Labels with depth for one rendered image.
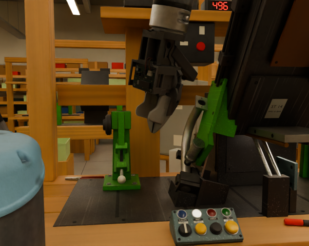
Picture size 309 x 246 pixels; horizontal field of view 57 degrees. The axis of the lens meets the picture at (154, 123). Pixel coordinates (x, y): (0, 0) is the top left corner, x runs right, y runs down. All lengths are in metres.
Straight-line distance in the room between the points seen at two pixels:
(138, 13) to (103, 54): 9.84
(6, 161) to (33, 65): 0.97
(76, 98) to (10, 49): 10.24
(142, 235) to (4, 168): 0.49
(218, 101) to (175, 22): 0.35
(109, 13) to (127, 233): 0.74
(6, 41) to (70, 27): 2.28
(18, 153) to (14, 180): 0.03
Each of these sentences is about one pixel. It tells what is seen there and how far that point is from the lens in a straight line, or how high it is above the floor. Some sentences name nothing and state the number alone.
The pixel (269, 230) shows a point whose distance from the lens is 0.78.
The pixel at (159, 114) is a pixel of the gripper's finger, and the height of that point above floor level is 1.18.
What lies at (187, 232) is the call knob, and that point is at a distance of 0.65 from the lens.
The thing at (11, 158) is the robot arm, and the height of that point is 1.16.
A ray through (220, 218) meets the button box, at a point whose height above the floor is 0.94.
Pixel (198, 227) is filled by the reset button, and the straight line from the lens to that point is 0.66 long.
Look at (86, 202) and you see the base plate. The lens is 0.92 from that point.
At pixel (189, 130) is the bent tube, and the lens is 0.97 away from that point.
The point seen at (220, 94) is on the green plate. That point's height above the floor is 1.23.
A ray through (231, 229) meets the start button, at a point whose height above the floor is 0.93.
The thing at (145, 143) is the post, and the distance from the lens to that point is 1.19.
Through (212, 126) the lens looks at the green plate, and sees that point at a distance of 0.84.
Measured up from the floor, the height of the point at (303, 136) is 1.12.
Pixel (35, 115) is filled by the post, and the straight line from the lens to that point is 1.22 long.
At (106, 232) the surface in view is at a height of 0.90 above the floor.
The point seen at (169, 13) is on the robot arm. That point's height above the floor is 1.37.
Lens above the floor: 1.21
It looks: 5 degrees down
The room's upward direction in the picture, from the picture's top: straight up
